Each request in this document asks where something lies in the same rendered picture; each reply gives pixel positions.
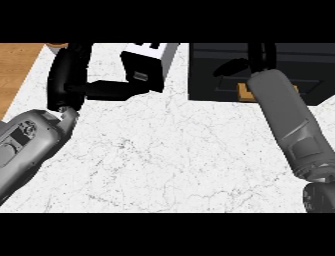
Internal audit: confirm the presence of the pale can with brown top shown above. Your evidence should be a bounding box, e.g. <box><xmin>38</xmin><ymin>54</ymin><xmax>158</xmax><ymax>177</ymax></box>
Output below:
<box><xmin>46</xmin><ymin>42</ymin><xmax>71</xmax><ymax>54</ymax></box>

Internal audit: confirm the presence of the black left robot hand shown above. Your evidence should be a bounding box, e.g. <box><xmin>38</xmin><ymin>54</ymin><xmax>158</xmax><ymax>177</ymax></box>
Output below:
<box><xmin>46</xmin><ymin>42</ymin><xmax>137</xmax><ymax>113</ymax></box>

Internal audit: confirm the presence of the black and white appliance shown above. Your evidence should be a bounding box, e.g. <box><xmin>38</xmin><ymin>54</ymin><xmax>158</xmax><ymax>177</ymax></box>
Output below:
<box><xmin>118</xmin><ymin>42</ymin><xmax>181</xmax><ymax>94</ymax></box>

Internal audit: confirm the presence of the tan drawer handle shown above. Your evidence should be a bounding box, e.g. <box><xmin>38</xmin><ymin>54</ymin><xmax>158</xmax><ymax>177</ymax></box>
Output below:
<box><xmin>236</xmin><ymin>82</ymin><xmax>299</xmax><ymax>103</ymax></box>

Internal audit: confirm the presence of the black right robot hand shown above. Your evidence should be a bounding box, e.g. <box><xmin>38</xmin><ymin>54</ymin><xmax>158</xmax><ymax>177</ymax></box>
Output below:
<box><xmin>211</xmin><ymin>42</ymin><xmax>277</xmax><ymax>78</ymax></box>

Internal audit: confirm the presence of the dark grey drawer cabinet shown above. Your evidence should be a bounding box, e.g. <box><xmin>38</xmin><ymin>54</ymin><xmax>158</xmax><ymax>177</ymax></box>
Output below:
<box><xmin>187</xmin><ymin>42</ymin><xmax>335</xmax><ymax>107</ymax></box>

